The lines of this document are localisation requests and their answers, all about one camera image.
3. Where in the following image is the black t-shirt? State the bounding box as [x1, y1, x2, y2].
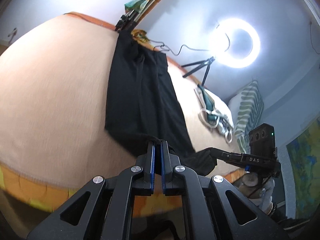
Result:
[105, 31, 217, 176]

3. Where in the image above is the right hand white glove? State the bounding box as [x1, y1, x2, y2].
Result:
[238, 173, 275, 215]

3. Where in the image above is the white canvas tote bag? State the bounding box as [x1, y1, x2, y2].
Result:
[194, 85, 234, 144]

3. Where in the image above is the dark green folded cloth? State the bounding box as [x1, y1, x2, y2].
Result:
[195, 85, 220, 128]

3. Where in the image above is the green striped white pillow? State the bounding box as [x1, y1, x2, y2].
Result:
[228, 80, 264, 153]

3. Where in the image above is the orange floral bed sheet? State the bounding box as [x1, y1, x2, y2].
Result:
[0, 11, 249, 218]

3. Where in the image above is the beige blanket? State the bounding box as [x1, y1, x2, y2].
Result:
[0, 14, 241, 190]

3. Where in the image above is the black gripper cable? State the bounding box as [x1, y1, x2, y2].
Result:
[246, 174, 272, 201]

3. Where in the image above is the black camera box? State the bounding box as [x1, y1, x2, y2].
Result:
[249, 123, 277, 160]

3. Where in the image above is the colourful wall painting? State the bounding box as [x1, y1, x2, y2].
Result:
[286, 118, 319, 218]

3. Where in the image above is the black ring light tripod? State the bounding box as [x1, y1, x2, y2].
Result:
[181, 57, 215, 87]

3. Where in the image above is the white ring light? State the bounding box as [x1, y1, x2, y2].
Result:
[213, 17, 261, 69]

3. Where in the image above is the black ring light cable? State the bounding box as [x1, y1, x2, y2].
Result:
[147, 24, 231, 57]

